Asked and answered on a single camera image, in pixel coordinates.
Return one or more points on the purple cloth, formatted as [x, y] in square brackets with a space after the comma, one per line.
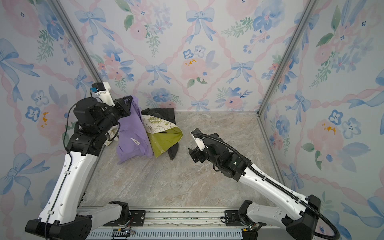
[133, 138]

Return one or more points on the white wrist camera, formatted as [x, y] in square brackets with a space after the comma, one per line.
[199, 138]
[102, 91]

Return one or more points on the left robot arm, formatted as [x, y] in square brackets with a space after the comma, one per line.
[59, 220]

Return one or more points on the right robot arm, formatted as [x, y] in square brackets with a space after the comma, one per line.
[292, 211]

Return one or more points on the aluminium corner post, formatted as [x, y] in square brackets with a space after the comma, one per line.
[291, 47]
[68, 26]

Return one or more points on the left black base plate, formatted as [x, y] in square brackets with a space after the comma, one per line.
[136, 218]

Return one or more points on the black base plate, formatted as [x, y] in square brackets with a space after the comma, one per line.
[136, 218]
[234, 218]

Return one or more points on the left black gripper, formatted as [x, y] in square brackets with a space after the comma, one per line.
[125, 110]

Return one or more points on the left aluminium corner post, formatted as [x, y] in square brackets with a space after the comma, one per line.
[68, 26]

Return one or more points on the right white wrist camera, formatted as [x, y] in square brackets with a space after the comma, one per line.
[199, 138]

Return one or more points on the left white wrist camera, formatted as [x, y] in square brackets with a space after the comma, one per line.
[102, 91]

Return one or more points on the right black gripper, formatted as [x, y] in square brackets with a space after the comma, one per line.
[197, 154]

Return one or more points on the cream green patterned cloth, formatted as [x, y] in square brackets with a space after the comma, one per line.
[147, 136]

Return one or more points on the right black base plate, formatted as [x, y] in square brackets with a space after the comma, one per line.
[234, 218]

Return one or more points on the dark grey cloth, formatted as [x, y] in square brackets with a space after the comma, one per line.
[163, 133]

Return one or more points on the right aluminium corner post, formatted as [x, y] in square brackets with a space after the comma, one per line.
[291, 47]

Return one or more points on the aluminium mounting rail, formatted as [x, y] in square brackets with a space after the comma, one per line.
[188, 223]

